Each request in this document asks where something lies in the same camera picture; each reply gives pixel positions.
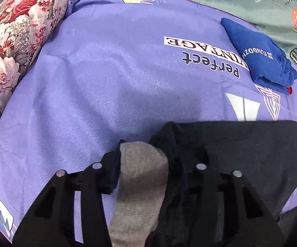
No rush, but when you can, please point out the folded blue garment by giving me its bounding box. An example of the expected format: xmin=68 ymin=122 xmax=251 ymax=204
xmin=221 ymin=18 xmax=297 ymax=95

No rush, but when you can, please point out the red floral bolster pillow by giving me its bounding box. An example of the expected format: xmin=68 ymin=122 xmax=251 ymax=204
xmin=0 ymin=0 xmax=70 ymax=117

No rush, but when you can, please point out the black pants grey waistband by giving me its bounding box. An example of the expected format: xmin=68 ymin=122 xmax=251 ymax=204
xmin=108 ymin=121 xmax=297 ymax=246

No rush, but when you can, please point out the purple printed bed sheet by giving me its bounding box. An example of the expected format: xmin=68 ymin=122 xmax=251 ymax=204
xmin=0 ymin=0 xmax=297 ymax=241

